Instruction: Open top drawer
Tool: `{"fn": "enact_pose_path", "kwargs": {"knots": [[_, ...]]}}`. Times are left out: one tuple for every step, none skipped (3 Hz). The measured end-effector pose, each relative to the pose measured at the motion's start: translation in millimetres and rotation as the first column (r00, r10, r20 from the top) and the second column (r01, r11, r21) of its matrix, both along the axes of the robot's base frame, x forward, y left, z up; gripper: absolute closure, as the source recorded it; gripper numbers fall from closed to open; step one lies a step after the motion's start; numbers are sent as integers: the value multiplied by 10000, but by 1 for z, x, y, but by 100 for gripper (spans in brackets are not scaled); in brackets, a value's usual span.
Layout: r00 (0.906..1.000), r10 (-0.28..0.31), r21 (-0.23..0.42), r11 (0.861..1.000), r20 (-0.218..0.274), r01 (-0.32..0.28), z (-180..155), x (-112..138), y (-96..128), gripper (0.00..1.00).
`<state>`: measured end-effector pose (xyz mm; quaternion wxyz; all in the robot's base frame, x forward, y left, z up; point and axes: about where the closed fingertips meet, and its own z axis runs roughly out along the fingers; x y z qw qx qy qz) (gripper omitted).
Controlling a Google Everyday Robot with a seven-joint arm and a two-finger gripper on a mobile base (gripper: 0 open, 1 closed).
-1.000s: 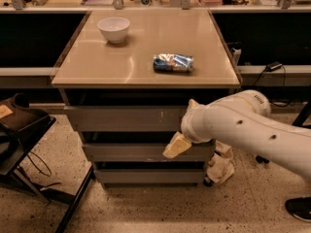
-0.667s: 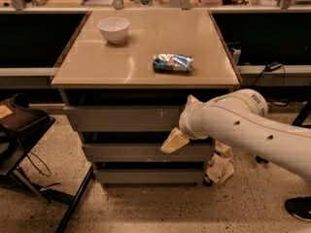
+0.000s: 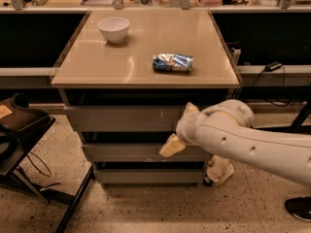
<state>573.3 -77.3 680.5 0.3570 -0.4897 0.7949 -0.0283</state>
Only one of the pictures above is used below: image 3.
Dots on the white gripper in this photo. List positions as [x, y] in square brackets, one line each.
[185, 128]

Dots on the grey top drawer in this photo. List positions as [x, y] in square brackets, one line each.
[124, 118]

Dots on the grey drawer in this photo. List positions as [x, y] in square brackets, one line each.
[140, 153]
[148, 176]
[124, 118]

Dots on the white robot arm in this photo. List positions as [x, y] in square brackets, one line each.
[226, 130]

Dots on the grey drawer cabinet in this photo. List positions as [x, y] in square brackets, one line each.
[96, 72]

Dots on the grey middle drawer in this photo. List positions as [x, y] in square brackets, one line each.
[140, 153]

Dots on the grey bottom drawer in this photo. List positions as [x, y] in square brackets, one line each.
[148, 176]

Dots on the crumpled white cloth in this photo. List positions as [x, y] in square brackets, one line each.
[218, 170]

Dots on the blue foil snack bag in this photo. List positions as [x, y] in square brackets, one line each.
[172, 62]

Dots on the black power adapter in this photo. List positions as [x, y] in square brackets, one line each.
[272, 66]

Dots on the white ceramic bowl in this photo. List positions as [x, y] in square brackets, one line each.
[113, 29]

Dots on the black shoe lower right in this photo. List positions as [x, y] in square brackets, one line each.
[299, 207]

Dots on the black chair left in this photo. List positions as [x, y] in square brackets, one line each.
[21, 128]

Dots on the black stand frame right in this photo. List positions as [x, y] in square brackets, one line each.
[287, 117]

